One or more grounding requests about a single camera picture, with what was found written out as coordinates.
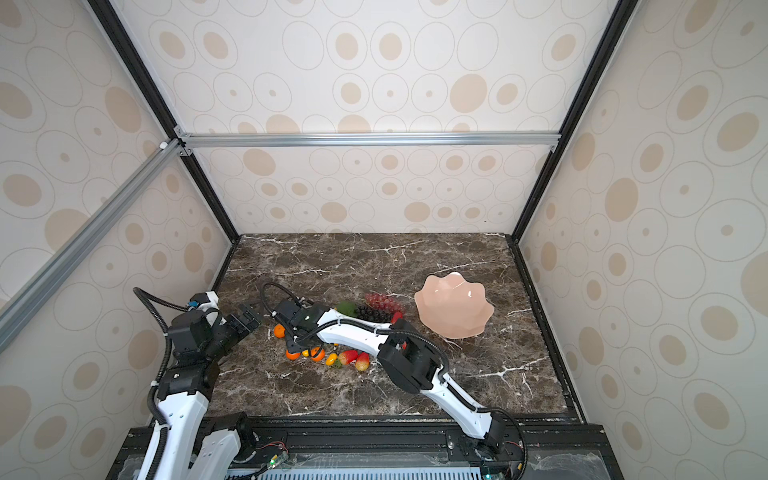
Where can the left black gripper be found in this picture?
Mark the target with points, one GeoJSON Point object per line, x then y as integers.
{"type": "Point", "coordinates": [239, 321]}

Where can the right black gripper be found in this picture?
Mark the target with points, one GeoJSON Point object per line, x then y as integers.
{"type": "Point", "coordinates": [289, 344]}

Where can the black fake grape bunch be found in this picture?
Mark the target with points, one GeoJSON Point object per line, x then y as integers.
{"type": "Point", "coordinates": [370, 314]}

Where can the pink scalloped fruit bowl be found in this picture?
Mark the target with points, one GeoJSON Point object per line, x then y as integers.
{"type": "Point", "coordinates": [453, 307]}

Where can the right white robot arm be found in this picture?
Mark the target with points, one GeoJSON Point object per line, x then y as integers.
{"type": "Point", "coordinates": [411, 360]}

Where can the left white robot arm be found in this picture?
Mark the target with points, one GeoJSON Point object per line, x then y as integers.
{"type": "Point", "coordinates": [197, 337]}

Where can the fake orange front middle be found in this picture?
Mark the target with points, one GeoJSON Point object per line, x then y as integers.
{"type": "Point", "coordinates": [318, 354]}

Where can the fake strawberry front left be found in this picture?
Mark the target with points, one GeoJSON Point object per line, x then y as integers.
{"type": "Point", "coordinates": [348, 357]}

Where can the fake peach strawberry front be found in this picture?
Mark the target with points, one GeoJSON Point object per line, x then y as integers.
{"type": "Point", "coordinates": [362, 362]}

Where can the red fake grape bunch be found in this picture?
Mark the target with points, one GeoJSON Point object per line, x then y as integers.
{"type": "Point", "coordinates": [381, 302]}

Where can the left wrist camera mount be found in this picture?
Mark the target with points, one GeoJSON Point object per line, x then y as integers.
{"type": "Point", "coordinates": [204, 301]}

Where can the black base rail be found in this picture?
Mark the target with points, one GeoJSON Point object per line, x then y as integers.
{"type": "Point", "coordinates": [428, 448]}

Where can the horizontal aluminium frame bar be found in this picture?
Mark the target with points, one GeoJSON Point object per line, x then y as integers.
{"type": "Point", "coordinates": [382, 139]}

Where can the slanted aluminium frame bar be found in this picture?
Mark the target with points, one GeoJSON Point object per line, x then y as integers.
{"type": "Point", "coordinates": [28, 301]}

